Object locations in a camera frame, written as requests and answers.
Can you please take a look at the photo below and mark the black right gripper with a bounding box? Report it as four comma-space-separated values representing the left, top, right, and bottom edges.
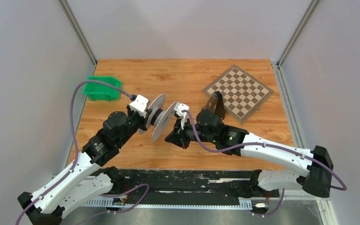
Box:
165, 116, 217, 150

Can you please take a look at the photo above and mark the grey cable spool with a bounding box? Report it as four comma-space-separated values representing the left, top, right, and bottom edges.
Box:
146, 94, 177, 142

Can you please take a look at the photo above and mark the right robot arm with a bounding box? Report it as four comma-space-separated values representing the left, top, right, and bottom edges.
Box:
165, 110, 334, 198

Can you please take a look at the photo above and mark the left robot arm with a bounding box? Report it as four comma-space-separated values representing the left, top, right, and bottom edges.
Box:
18, 107, 148, 225

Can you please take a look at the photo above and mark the green plastic bin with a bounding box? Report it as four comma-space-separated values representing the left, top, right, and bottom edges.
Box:
83, 76, 122, 101

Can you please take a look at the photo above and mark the black metronome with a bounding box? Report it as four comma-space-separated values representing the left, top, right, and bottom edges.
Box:
201, 91, 225, 120

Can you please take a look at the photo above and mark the wooden chessboard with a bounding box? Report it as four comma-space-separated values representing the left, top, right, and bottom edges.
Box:
202, 65, 274, 123

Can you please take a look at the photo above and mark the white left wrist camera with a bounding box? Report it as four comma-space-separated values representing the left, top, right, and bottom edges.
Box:
129, 95, 150, 118

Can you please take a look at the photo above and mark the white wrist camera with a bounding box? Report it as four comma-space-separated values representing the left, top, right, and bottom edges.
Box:
174, 102, 189, 130
129, 95, 150, 118

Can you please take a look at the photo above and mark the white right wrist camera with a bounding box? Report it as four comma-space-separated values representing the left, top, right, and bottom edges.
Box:
174, 102, 189, 130

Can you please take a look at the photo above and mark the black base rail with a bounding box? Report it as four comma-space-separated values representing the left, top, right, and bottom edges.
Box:
113, 169, 280, 206

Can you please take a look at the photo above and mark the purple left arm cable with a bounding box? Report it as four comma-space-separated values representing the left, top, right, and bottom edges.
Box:
15, 80, 151, 225

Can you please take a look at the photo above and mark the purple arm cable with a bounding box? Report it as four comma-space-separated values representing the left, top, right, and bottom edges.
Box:
15, 80, 151, 225
182, 109, 348, 217

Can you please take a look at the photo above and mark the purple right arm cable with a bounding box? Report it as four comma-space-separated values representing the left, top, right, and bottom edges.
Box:
182, 109, 348, 217

